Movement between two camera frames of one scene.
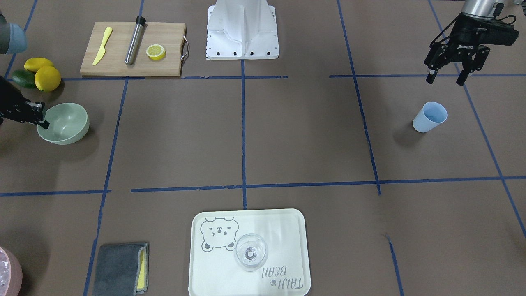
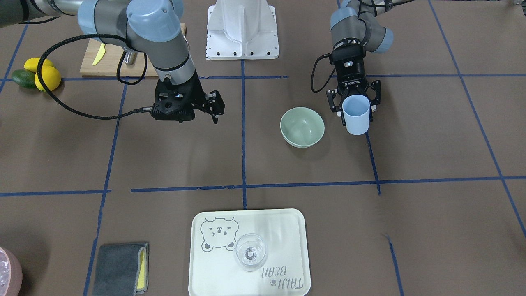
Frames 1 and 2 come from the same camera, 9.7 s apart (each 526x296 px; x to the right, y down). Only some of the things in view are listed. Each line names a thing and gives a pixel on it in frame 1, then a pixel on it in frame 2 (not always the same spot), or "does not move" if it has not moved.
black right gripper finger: (35, 113) to (213, 104)
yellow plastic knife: (102, 50) does not move
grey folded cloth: (121, 269) does not move
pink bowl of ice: (11, 277) does not move
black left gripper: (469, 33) to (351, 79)
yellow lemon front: (47, 78) does not move
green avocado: (25, 78) does not move
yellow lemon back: (33, 64) does not move
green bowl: (68, 122) to (301, 127)
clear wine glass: (250, 251) does not move
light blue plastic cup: (432, 114) to (356, 109)
